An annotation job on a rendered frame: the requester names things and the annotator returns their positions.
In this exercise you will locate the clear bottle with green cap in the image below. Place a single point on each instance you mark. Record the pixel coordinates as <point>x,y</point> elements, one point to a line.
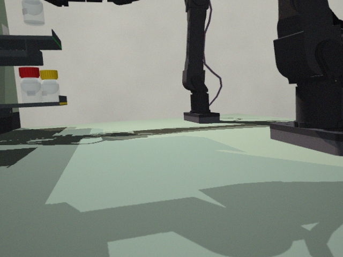
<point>33,13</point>

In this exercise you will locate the clear glass bottle with yellow cap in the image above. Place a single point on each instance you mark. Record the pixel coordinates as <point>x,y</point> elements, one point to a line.
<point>50,85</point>

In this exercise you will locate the clear bottle with red cap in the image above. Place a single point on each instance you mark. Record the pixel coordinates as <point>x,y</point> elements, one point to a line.
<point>31,91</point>

